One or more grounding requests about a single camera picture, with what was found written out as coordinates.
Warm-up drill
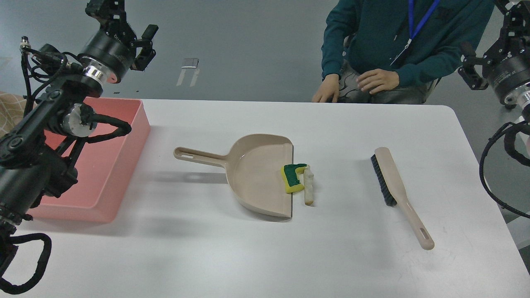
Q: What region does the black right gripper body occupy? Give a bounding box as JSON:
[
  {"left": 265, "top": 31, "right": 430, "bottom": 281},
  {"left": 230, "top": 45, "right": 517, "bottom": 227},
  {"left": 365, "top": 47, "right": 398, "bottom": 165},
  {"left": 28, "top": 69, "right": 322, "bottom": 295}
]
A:
[{"left": 458, "top": 0, "right": 530, "bottom": 104}]

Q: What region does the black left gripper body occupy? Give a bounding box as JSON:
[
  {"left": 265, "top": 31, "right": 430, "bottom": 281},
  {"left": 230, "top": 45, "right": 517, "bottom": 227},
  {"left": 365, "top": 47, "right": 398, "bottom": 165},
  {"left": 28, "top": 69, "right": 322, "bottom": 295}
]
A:
[{"left": 78, "top": 0, "right": 159, "bottom": 83}]

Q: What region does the blue lanyard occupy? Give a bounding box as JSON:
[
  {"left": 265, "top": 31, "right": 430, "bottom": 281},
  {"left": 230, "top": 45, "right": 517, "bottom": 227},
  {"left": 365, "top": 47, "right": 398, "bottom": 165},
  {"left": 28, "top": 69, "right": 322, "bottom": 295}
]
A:
[{"left": 390, "top": 0, "right": 440, "bottom": 67}]

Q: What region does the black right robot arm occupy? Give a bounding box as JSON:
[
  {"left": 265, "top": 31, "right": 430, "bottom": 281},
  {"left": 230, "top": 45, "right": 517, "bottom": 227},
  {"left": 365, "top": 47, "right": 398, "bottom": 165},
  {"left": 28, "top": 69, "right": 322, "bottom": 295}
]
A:
[{"left": 458, "top": 0, "right": 530, "bottom": 218}]

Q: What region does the pink plastic bin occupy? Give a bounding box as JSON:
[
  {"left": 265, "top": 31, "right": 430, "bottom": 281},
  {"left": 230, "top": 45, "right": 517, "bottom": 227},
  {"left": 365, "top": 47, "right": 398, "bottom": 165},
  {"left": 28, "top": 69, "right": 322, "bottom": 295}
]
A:
[{"left": 29, "top": 98, "right": 151, "bottom": 223}]

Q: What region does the yellow green sponge piece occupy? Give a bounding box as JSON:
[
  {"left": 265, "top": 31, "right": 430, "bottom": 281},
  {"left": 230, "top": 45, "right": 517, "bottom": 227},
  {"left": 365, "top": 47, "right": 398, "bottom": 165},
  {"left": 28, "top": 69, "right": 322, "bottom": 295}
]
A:
[{"left": 281, "top": 163, "right": 307, "bottom": 194}]

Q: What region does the person's left hand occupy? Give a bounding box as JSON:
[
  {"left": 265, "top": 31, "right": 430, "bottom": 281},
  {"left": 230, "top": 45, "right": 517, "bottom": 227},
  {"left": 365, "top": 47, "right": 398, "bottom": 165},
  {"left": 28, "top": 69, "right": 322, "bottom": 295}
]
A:
[{"left": 357, "top": 69, "right": 400, "bottom": 95}]

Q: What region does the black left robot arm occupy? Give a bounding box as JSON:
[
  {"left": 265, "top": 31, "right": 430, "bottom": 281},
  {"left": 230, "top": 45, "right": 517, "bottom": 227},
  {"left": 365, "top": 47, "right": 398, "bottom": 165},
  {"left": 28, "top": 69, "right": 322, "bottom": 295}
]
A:
[{"left": 0, "top": 0, "right": 159, "bottom": 295}]

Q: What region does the beige patterned cloth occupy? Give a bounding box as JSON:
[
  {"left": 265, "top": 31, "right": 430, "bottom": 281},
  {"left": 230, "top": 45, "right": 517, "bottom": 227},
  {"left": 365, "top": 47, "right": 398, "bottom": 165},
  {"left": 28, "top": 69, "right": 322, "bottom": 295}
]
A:
[{"left": 0, "top": 91, "right": 26, "bottom": 137}]

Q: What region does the white bread slice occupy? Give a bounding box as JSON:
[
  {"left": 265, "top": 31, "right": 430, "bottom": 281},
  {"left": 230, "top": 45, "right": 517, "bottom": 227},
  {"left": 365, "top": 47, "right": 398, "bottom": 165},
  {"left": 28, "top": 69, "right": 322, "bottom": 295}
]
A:
[{"left": 303, "top": 165, "right": 314, "bottom": 206}]

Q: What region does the person in teal sweater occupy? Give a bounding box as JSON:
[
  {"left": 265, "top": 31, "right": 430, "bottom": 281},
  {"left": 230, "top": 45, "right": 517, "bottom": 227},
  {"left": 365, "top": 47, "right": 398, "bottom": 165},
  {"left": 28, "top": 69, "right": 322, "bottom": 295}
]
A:
[{"left": 321, "top": 0, "right": 495, "bottom": 104}]

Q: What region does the person's right hand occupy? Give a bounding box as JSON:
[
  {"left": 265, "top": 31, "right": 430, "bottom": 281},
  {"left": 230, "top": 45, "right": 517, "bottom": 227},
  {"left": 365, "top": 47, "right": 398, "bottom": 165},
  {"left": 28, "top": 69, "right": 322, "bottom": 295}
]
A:
[{"left": 311, "top": 74, "right": 340, "bottom": 103}]

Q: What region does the beige plastic dustpan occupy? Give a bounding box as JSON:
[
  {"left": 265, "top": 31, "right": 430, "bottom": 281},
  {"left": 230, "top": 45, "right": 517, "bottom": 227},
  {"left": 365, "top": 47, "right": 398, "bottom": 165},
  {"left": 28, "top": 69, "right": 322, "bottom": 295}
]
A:
[{"left": 173, "top": 134, "right": 294, "bottom": 219}]

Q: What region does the beige brush with black bristles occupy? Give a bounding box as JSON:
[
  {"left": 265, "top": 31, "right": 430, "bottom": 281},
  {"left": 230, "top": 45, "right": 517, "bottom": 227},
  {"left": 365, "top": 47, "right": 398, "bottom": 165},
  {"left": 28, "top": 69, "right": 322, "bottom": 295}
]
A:
[{"left": 370, "top": 147, "right": 435, "bottom": 250}]

